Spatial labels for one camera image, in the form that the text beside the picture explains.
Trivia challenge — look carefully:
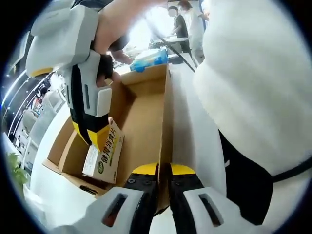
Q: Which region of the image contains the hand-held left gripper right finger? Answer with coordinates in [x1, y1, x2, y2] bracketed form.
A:
[167, 162, 269, 234]

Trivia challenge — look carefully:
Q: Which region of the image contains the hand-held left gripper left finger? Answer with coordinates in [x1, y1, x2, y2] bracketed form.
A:
[52, 162, 161, 234]

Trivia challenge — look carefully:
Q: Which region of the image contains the white green medicine box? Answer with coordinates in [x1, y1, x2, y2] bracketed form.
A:
[82, 116, 125, 185]

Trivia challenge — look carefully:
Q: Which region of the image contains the brown cardboard shoe box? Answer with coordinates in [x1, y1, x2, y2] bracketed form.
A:
[41, 63, 173, 213]

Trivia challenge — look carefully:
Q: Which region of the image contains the blue soft tissue pack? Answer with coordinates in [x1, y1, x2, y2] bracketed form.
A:
[129, 48, 169, 73]

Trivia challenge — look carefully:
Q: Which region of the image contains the person's right hand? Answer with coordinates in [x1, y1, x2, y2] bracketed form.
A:
[94, 3, 135, 89]

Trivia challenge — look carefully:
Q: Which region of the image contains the grey padded office chair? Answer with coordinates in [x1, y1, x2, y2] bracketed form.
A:
[23, 107, 57, 147]

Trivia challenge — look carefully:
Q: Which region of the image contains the person's black garment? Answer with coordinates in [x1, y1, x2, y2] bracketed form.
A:
[218, 129, 274, 226]

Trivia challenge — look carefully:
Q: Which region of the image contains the green plant in white pot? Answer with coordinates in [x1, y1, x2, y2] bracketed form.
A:
[5, 152, 29, 190]

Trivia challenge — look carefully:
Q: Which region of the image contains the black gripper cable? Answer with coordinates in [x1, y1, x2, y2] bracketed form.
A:
[270, 159, 312, 183]
[148, 24, 196, 73]

